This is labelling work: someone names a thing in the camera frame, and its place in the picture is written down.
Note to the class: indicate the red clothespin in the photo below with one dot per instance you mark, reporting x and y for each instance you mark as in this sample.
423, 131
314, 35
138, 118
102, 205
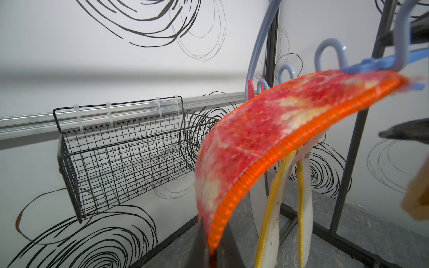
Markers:
251, 90

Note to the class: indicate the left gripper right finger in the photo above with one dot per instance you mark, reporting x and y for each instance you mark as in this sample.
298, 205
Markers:
228, 255

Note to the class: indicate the white orange-edged insole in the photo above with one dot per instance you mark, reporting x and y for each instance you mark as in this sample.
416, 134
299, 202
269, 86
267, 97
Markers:
258, 134

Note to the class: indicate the yellow clothespin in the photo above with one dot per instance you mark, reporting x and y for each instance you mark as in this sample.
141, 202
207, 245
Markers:
416, 200

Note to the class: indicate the black garment rack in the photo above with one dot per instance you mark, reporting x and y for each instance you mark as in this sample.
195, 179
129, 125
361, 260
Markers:
269, 26

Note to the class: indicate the black wire basket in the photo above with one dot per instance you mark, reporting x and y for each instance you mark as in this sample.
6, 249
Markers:
111, 153

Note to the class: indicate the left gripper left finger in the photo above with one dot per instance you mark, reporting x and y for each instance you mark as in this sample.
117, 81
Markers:
199, 254

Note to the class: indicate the yellow felt insole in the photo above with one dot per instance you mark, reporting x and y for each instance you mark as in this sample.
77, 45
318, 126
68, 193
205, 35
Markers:
305, 206

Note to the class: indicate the blue clothespin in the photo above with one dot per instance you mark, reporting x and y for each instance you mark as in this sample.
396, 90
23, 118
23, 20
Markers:
385, 63

